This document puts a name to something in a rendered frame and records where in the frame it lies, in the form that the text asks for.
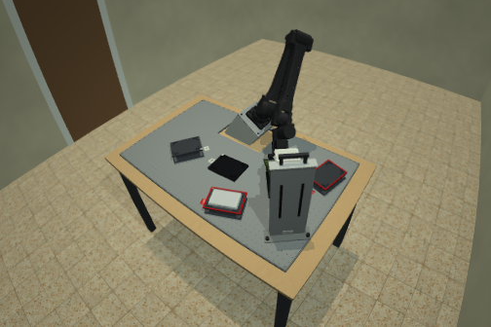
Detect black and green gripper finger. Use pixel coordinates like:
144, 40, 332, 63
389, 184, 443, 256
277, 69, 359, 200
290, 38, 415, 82
264, 161, 270, 177

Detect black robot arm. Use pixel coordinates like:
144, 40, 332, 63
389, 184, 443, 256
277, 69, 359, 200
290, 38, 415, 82
245, 29, 314, 154

